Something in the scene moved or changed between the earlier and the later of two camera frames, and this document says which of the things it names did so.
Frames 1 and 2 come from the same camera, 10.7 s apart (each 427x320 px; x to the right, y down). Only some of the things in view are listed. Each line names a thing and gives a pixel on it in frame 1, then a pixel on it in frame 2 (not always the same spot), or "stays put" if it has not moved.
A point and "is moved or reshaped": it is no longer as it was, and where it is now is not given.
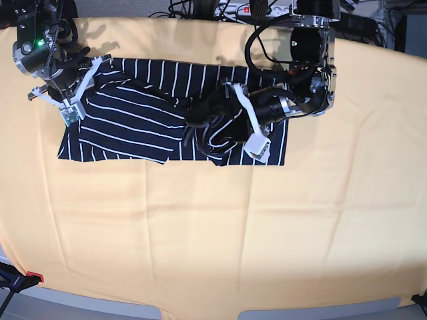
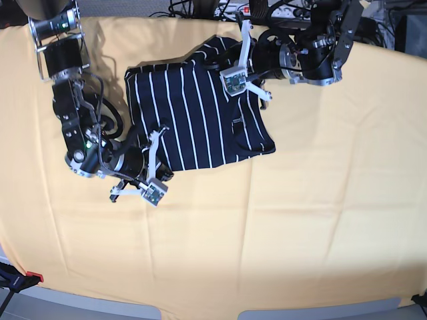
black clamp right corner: x=419 y=299 stays put
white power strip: x=244 y=10 stays put
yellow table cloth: x=343 y=223 stays put
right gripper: x=222 y=103 -> x=276 y=53
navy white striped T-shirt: x=138 y=110 is moved or reshaped
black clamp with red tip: x=13 y=279 stays put
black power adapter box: x=351 y=23 stays put
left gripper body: x=62 y=80 -> x=132 y=164
